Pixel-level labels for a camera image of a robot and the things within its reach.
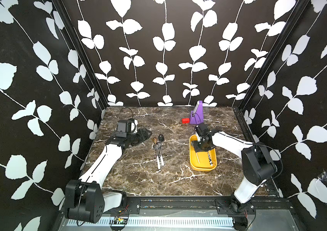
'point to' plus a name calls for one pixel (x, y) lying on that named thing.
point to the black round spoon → (161, 137)
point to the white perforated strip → (162, 222)
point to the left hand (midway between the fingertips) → (149, 133)
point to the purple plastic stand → (196, 117)
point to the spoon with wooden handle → (197, 158)
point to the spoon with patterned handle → (210, 160)
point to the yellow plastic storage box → (202, 161)
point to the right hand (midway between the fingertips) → (195, 146)
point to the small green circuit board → (118, 220)
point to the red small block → (185, 120)
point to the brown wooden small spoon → (155, 139)
